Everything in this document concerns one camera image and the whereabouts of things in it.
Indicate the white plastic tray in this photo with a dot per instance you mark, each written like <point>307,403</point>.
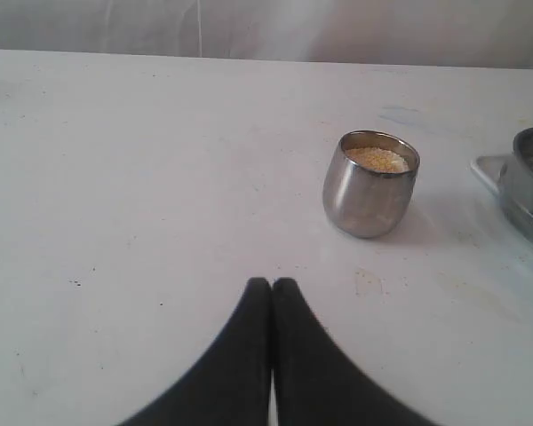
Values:
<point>487,170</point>

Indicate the stainless steel cup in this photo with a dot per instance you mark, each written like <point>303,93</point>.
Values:
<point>362,200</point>

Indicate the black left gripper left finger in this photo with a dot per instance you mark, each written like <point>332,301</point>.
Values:
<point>230,383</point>

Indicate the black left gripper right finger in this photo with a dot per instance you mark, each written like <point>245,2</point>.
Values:
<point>315,383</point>

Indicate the white backdrop curtain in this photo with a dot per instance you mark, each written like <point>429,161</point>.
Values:
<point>440,33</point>

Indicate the round steel sieve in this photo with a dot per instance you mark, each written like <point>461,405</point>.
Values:
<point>515,184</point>

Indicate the yellow grain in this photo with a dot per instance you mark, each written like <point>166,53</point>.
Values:
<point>378,160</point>

